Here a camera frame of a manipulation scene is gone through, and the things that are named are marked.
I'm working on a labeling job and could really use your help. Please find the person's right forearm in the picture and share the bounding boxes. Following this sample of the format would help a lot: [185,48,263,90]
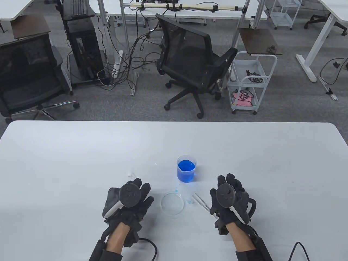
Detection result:
[226,221,257,253]

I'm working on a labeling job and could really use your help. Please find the tangle of black cables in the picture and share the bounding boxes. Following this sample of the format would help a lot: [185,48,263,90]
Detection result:
[95,11,166,91]

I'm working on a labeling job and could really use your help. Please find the clear culture dish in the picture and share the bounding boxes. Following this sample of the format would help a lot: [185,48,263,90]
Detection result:
[161,192,185,216]

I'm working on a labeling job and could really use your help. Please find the black chrome-base office chair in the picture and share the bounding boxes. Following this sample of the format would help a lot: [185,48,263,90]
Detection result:
[0,34,80,124]

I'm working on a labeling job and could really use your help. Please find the brown side table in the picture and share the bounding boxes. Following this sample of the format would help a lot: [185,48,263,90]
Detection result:
[239,28,283,56]
[10,14,51,40]

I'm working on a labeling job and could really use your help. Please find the metal tweezers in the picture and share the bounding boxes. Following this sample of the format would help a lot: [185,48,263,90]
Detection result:
[192,194,218,219]

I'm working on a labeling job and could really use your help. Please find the black mesh office chair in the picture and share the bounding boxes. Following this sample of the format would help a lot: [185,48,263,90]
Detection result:
[156,13,238,119]

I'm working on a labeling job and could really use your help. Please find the pink cloth item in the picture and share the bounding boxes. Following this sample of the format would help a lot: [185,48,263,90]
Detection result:
[232,91,252,106]

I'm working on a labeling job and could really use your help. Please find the person's left hand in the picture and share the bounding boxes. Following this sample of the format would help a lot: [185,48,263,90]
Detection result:
[103,178,154,231]

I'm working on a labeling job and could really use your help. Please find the black computer tower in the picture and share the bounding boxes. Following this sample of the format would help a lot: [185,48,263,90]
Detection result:
[66,18,106,81]

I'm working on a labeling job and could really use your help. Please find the person's left forearm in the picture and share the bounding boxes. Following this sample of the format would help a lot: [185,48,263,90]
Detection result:
[105,223,131,254]

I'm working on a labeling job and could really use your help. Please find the person's right hand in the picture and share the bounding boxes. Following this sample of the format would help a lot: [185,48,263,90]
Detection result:
[209,173,250,234]

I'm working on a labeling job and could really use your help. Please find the black white VR controller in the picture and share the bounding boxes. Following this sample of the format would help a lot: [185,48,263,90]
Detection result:
[216,184,257,225]
[105,183,142,218]

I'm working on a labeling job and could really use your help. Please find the white utility cart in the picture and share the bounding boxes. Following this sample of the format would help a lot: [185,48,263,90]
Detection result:
[270,0,302,30]
[226,51,278,115]

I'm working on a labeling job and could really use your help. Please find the grey wheeled tower stand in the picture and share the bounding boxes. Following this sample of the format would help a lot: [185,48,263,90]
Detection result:
[68,50,110,89]

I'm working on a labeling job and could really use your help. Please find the white power strip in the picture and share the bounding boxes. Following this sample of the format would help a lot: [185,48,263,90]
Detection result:
[112,50,124,79]

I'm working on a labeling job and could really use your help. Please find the black chair base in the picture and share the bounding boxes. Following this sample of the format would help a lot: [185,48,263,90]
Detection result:
[304,14,348,36]

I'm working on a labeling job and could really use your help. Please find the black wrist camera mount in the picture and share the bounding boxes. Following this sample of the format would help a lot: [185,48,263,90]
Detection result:
[235,228,273,261]
[88,226,123,261]

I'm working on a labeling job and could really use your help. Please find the black glove sensor box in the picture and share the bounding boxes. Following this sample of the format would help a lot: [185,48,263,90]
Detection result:
[215,220,230,235]
[124,228,142,248]

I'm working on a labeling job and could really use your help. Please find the beaker of blue dye solution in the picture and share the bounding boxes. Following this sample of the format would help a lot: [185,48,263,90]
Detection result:
[177,155,197,183]

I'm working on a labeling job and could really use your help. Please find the aluminium floor rail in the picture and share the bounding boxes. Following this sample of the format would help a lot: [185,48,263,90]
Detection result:
[318,76,339,101]

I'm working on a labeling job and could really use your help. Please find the white desk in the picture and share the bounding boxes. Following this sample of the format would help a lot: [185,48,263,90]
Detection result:
[296,0,348,83]
[0,0,64,21]
[90,0,268,27]

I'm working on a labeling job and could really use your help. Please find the black wire object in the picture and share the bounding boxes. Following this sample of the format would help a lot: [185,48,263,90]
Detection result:
[246,70,263,83]

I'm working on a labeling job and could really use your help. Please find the black glove cable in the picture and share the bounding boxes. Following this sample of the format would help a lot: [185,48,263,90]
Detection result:
[287,242,310,261]
[137,238,158,261]

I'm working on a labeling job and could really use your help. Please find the black floor cable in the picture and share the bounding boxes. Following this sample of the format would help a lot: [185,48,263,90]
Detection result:
[319,57,348,85]

